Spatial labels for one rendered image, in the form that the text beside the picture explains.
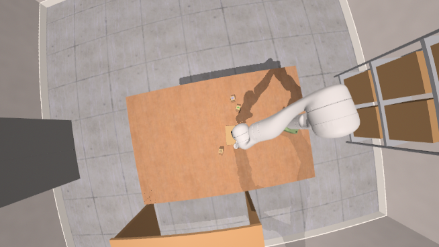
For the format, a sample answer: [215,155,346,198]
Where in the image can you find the tan flat mat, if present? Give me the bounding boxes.
[225,126,236,145]

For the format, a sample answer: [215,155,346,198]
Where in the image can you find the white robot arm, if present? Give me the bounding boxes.
[232,84,360,149]

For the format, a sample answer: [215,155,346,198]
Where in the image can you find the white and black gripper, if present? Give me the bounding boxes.
[231,131,240,149]

